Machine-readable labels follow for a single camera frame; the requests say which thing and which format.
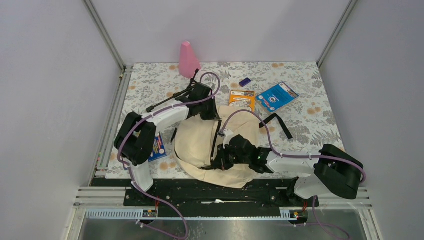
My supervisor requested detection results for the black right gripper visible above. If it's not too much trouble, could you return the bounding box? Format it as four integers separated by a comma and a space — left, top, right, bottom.
211, 142, 251, 171

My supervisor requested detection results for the beige canvas backpack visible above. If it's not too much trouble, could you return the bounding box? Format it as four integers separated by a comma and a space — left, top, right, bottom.
173, 106, 261, 189

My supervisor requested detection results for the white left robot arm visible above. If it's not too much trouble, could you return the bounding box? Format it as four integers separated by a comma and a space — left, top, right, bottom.
113, 77, 221, 206

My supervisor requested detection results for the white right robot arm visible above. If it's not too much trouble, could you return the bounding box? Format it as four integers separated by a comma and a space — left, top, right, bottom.
211, 110, 367, 206

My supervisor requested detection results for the orange booklet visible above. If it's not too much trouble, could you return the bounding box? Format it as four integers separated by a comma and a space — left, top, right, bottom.
228, 90, 256, 112

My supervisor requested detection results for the small purple box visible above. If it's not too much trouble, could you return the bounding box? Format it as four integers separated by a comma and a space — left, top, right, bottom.
239, 77, 252, 87

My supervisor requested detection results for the pink cone-shaped object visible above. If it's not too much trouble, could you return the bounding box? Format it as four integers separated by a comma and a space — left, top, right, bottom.
178, 41, 201, 79

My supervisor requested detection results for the black compass tool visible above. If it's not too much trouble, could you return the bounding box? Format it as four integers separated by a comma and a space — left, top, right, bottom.
145, 68, 200, 113

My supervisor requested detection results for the blue booklet right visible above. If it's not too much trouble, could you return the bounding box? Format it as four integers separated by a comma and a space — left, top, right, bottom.
255, 81, 300, 113

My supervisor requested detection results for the blue picture book left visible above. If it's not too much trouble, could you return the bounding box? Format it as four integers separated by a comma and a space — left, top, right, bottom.
148, 133, 167, 163

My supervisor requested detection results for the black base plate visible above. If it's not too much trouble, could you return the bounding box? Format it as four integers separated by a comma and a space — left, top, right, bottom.
91, 178, 325, 218

